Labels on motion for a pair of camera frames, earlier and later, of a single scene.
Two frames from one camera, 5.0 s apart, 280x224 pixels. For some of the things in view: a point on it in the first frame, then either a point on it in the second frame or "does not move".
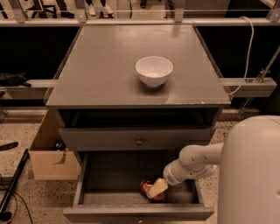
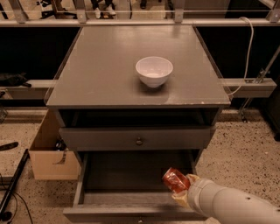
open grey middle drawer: (108, 189) does not move
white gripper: (171, 175) → (197, 192)
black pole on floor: (23, 164) does not move
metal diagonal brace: (262, 73) does not move
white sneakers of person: (92, 11) → (108, 9)
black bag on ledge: (18, 79) does not move
